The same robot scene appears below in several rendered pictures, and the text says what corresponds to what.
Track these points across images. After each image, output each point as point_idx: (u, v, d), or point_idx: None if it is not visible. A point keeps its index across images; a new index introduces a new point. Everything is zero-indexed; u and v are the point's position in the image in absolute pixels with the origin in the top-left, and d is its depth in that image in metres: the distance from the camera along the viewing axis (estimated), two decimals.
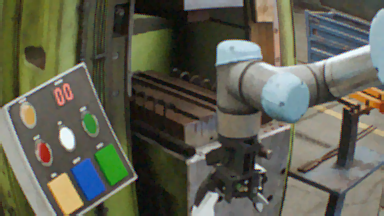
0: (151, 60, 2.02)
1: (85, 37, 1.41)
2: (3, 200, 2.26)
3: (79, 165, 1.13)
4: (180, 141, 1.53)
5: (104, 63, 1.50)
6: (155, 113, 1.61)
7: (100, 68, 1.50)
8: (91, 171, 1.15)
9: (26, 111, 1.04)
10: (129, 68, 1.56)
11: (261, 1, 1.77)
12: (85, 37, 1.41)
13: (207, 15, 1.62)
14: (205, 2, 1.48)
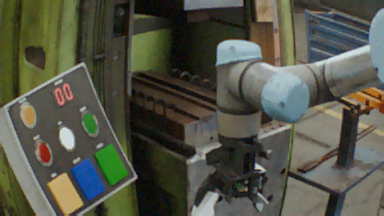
0: (151, 60, 2.02)
1: (85, 37, 1.41)
2: (3, 200, 2.26)
3: (79, 165, 1.13)
4: (180, 141, 1.53)
5: (104, 63, 1.50)
6: (155, 113, 1.61)
7: (100, 68, 1.50)
8: (91, 171, 1.15)
9: (26, 111, 1.04)
10: (129, 68, 1.56)
11: (261, 1, 1.77)
12: (85, 37, 1.41)
13: (207, 15, 1.62)
14: (205, 2, 1.48)
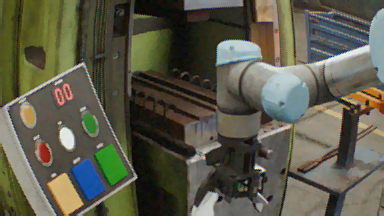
0: (151, 60, 2.02)
1: (85, 37, 1.41)
2: (3, 200, 2.26)
3: (79, 165, 1.13)
4: (180, 141, 1.53)
5: (104, 63, 1.50)
6: (155, 113, 1.61)
7: (100, 68, 1.50)
8: (91, 171, 1.15)
9: (26, 111, 1.04)
10: (129, 68, 1.56)
11: (261, 1, 1.77)
12: (85, 37, 1.41)
13: (207, 15, 1.62)
14: (205, 2, 1.48)
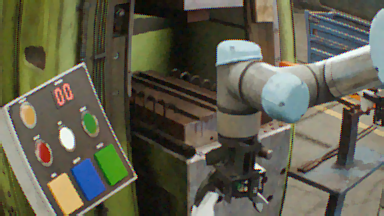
0: (151, 60, 2.02)
1: (85, 37, 1.41)
2: (3, 200, 2.26)
3: (79, 165, 1.13)
4: (180, 141, 1.53)
5: (104, 63, 1.50)
6: (155, 113, 1.61)
7: (100, 68, 1.50)
8: (91, 171, 1.15)
9: (26, 111, 1.04)
10: (129, 68, 1.56)
11: (261, 1, 1.77)
12: (85, 37, 1.41)
13: (207, 15, 1.62)
14: (205, 2, 1.48)
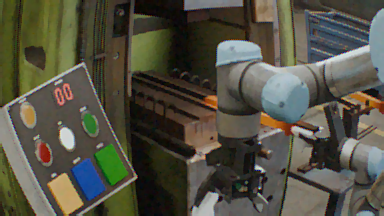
0: (151, 60, 2.02)
1: (85, 37, 1.41)
2: (3, 200, 2.26)
3: (79, 165, 1.13)
4: (180, 141, 1.53)
5: (104, 63, 1.50)
6: (155, 113, 1.61)
7: (100, 68, 1.50)
8: (91, 171, 1.15)
9: (26, 111, 1.04)
10: (129, 68, 1.56)
11: (261, 1, 1.77)
12: (85, 37, 1.41)
13: (207, 15, 1.62)
14: (205, 2, 1.48)
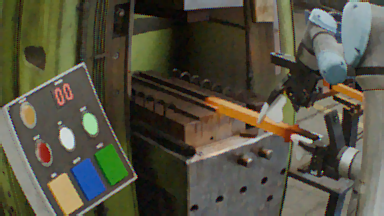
0: (151, 60, 2.02)
1: (85, 37, 1.41)
2: (3, 200, 2.26)
3: (79, 165, 1.13)
4: (180, 141, 1.53)
5: (104, 63, 1.50)
6: (155, 113, 1.61)
7: (100, 68, 1.50)
8: (91, 171, 1.15)
9: (26, 111, 1.04)
10: (129, 68, 1.56)
11: (261, 1, 1.77)
12: (85, 37, 1.41)
13: (207, 15, 1.62)
14: (205, 2, 1.48)
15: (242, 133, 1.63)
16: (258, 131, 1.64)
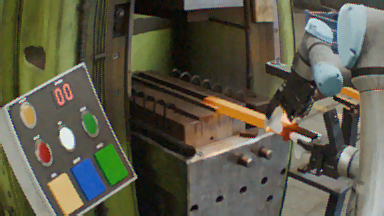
0: (151, 60, 2.02)
1: (85, 37, 1.41)
2: (3, 200, 2.26)
3: (79, 165, 1.13)
4: (180, 141, 1.53)
5: (104, 63, 1.50)
6: (155, 113, 1.61)
7: (100, 68, 1.50)
8: (91, 171, 1.15)
9: (26, 111, 1.04)
10: (129, 68, 1.56)
11: (261, 1, 1.77)
12: (85, 37, 1.41)
13: (207, 15, 1.62)
14: (205, 2, 1.48)
15: (242, 133, 1.63)
16: (258, 131, 1.64)
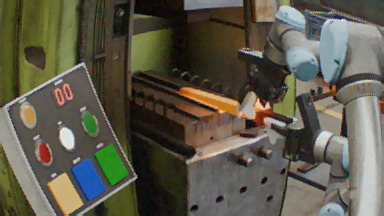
0: (151, 60, 2.02)
1: (85, 37, 1.41)
2: (3, 200, 2.26)
3: (79, 165, 1.13)
4: (180, 141, 1.53)
5: (104, 63, 1.50)
6: (155, 113, 1.61)
7: (100, 68, 1.50)
8: (91, 171, 1.15)
9: (26, 111, 1.04)
10: (129, 68, 1.56)
11: (261, 1, 1.77)
12: (85, 37, 1.41)
13: (207, 15, 1.62)
14: (205, 2, 1.48)
15: (242, 133, 1.63)
16: (258, 131, 1.64)
